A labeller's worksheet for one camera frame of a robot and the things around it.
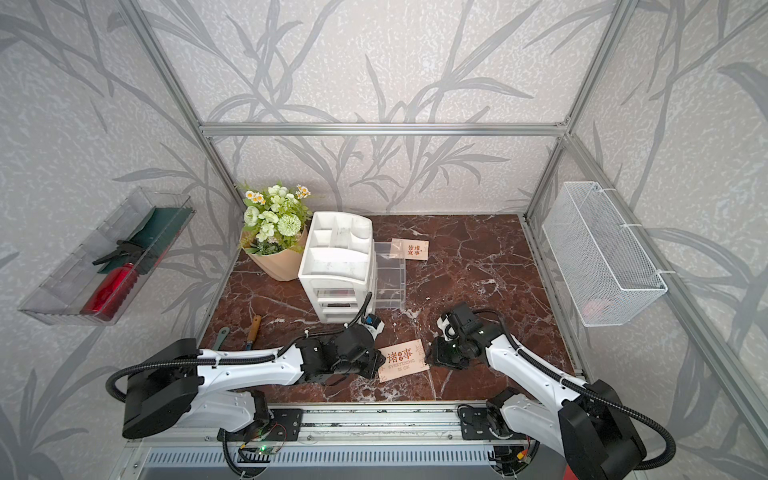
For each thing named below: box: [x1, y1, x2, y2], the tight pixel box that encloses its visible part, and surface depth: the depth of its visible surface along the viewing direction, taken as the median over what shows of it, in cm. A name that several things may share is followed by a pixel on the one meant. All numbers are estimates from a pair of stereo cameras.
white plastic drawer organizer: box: [298, 211, 376, 323], surface depth 84 cm
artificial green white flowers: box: [239, 185, 313, 256], surface depth 84 cm
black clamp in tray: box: [92, 240, 158, 275], surface depth 66 cm
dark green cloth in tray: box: [97, 206, 195, 274], surface depth 71 cm
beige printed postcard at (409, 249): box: [391, 238, 429, 260], surface depth 114 cm
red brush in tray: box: [80, 262, 138, 321], surface depth 59 cm
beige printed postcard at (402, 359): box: [378, 339, 430, 383], surface depth 86 cm
